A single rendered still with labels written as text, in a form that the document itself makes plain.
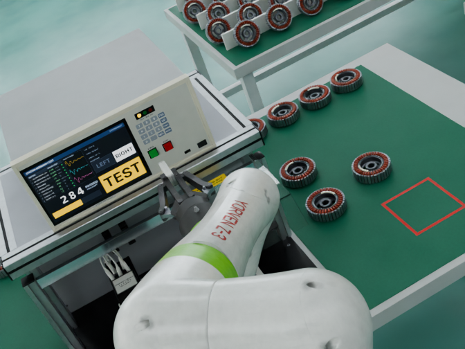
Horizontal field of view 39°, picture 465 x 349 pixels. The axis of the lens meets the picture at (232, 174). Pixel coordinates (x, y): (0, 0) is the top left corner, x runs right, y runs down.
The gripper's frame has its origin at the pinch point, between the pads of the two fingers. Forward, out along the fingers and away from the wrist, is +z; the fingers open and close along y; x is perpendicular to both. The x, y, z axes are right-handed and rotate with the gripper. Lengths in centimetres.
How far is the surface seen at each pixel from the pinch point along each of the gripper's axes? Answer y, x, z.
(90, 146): -12.2, 9.7, 9.6
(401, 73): 92, -43, 51
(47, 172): -23.2, 8.8, 9.6
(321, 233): 31, -43, 3
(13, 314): -55, -42, 36
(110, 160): -9.8, 4.2, 9.6
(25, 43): -25, -114, 457
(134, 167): -5.7, -0.7, 9.7
